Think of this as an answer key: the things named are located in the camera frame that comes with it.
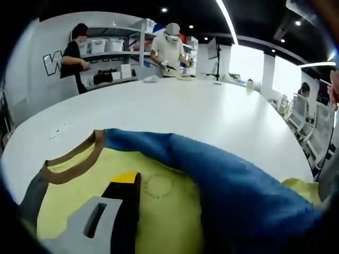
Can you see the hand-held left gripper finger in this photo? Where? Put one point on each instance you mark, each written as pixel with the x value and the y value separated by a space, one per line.
pixel 116 206

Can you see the yellow garment with blue sleeve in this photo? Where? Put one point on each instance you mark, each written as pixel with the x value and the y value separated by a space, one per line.
pixel 169 211

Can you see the person's right hand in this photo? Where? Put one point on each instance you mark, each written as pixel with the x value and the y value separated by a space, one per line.
pixel 335 90

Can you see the grey chair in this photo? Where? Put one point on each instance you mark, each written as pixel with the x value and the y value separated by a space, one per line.
pixel 147 72
pixel 69 86

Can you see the black bag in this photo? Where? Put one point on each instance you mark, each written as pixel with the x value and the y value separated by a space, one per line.
pixel 102 78

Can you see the white crumpled cloth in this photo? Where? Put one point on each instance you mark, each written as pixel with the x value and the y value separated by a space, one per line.
pixel 151 79

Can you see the white box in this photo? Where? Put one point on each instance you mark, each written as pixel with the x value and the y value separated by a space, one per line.
pixel 125 70

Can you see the beige flat object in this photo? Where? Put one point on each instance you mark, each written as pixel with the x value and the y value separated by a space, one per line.
pixel 186 77

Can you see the small black object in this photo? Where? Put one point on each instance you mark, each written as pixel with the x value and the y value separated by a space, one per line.
pixel 217 83

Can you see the white storage bin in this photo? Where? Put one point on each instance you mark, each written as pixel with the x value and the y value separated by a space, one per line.
pixel 83 47
pixel 98 45
pixel 115 44

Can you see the metal shelf rack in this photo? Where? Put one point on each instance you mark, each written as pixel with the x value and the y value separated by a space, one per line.
pixel 143 39

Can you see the black tripod stand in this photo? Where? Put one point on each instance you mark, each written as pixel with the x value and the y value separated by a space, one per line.
pixel 217 63

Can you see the white cup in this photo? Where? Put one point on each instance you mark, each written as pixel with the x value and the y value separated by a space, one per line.
pixel 249 84

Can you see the monitor on tripod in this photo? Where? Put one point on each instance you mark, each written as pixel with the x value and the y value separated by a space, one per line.
pixel 212 48

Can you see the long ceiling strip light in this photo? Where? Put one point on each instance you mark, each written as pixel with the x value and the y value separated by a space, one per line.
pixel 230 21

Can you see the ceiling air vent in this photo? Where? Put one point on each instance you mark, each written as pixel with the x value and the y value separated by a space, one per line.
pixel 299 10

